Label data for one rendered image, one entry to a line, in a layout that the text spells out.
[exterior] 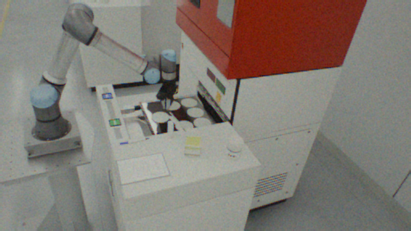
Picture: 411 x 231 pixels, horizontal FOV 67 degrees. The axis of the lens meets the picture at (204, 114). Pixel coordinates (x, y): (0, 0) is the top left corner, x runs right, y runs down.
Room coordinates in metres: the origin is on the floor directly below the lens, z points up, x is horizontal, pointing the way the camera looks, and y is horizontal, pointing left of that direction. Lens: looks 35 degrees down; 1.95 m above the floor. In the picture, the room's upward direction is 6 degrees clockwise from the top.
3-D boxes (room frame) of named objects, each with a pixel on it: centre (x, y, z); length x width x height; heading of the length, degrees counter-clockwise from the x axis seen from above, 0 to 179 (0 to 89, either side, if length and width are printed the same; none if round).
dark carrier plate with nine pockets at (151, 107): (1.45, 0.15, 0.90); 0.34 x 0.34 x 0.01; 26
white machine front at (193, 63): (1.72, 0.03, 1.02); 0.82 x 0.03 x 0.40; 26
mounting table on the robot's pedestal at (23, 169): (1.20, 0.79, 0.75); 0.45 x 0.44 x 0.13; 119
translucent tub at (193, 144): (1.08, 0.04, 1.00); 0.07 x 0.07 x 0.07; 3
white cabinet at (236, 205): (1.33, 0.21, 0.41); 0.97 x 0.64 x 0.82; 26
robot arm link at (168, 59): (1.50, 0.22, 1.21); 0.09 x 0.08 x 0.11; 105
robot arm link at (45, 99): (1.22, 0.78, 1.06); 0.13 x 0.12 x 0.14; 15
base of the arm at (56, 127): (1.21, 0.77, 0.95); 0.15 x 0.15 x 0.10
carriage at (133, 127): (1.32, 0.38, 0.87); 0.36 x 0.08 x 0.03; 26
